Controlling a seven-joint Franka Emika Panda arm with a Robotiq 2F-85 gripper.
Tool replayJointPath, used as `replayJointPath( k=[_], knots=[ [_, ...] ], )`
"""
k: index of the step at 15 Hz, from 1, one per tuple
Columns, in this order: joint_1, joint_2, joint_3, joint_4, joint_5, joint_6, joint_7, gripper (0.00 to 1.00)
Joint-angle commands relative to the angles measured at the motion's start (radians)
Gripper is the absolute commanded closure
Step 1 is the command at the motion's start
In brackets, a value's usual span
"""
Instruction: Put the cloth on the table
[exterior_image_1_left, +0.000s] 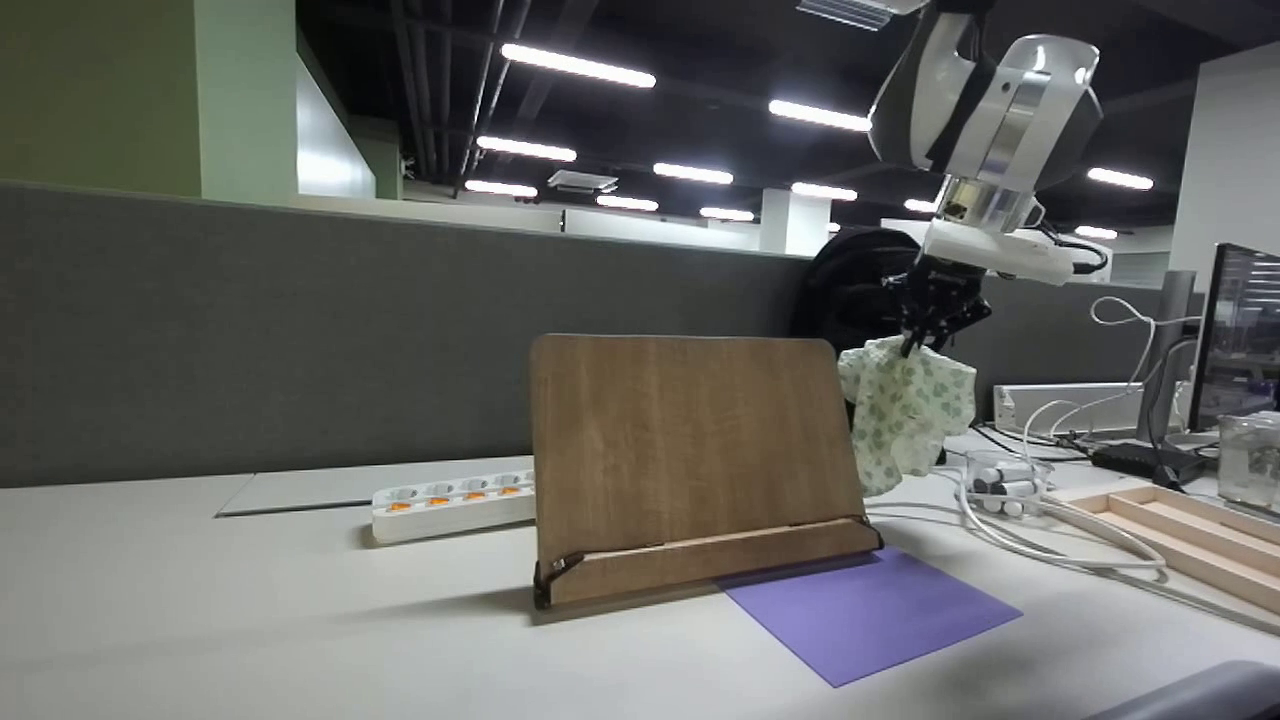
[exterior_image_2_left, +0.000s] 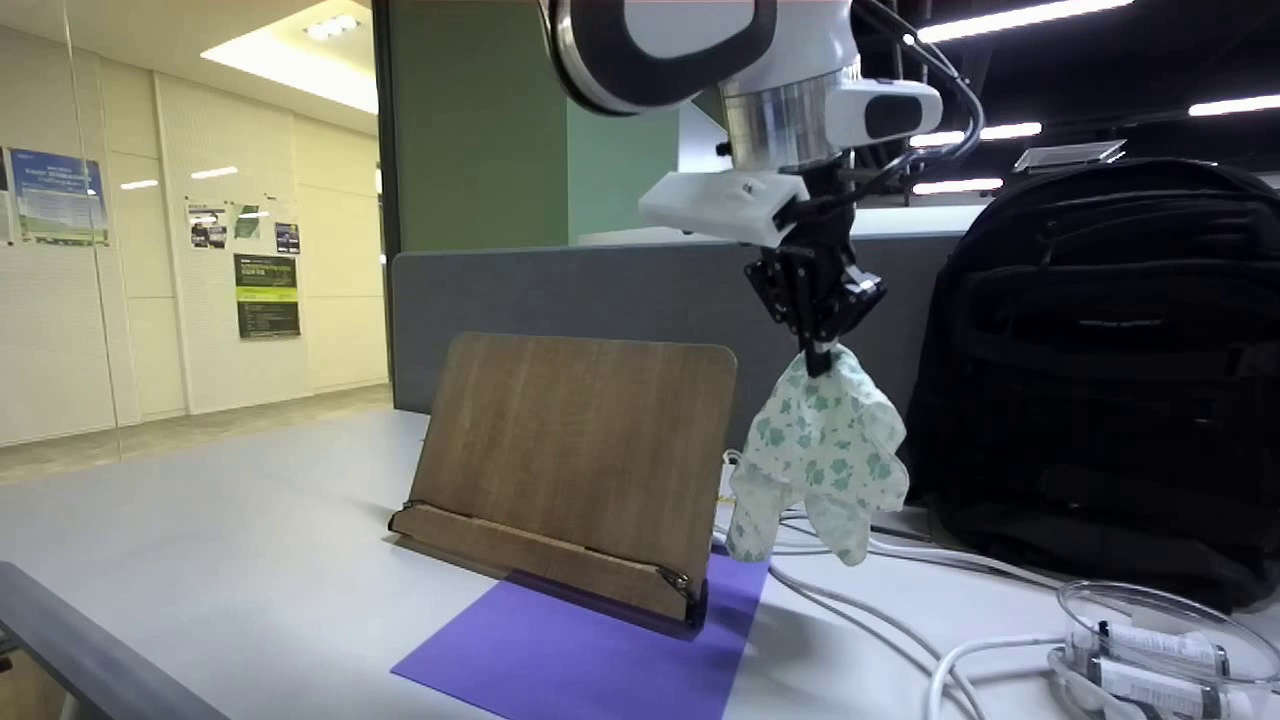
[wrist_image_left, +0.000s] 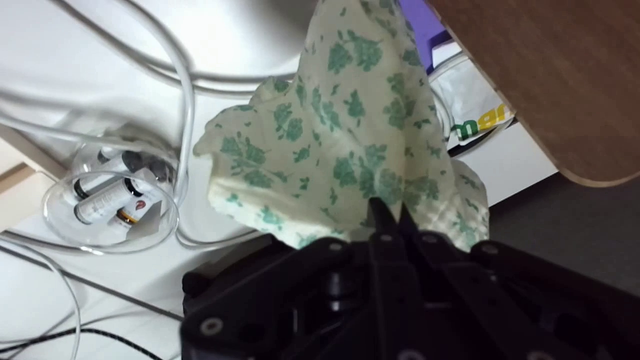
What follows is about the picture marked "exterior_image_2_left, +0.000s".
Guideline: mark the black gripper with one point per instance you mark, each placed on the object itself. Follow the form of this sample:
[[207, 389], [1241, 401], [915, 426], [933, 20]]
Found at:
[[811, 265]]

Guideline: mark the white cloth with green flowers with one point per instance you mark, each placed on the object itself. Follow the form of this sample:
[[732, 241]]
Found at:
[[823, 444]]

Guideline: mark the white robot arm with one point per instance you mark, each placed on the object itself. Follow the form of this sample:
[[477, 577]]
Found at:
[[692, 55]]

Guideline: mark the long ceiling light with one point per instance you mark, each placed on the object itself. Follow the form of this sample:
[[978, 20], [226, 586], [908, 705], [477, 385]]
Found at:
[[1020, 19], [958, 187], [1232, 104], [982, 133]]

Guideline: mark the grey partition panel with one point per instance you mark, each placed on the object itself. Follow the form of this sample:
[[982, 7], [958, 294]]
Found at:
[[586, 294]]

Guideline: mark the wooden book stand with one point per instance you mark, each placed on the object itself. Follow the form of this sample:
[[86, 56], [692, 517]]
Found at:
[[573, 442]]

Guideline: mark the black backpack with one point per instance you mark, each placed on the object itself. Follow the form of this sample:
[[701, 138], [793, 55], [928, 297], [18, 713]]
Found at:
[[1105, 375]]

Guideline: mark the green pillar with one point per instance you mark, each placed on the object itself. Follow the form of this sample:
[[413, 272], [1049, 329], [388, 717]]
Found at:
[[492, 123]]

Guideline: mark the purple paper sheet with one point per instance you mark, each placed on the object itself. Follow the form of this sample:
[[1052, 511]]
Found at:
[[586, 654]]

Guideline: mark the white power adapter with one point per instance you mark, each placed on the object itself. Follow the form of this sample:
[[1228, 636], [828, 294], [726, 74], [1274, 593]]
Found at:
[[1147, 690], [1160, 647]]

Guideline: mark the dark notice board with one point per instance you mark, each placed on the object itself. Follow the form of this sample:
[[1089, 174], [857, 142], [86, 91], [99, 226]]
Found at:
[[265, 297]]

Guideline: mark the large square ceiling light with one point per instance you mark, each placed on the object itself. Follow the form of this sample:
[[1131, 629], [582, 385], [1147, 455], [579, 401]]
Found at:
[[306, 55]]

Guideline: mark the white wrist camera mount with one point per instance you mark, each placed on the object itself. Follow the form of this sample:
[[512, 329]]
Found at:
[[720, 201]]

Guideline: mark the small wall notice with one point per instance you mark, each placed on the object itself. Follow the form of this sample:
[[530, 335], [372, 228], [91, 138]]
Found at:
[[207, 226], [287, 239], [250, 226]]

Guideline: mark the blue wall poster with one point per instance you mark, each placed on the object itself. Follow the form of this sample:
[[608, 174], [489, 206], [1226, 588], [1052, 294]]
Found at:
[[58, 197]]

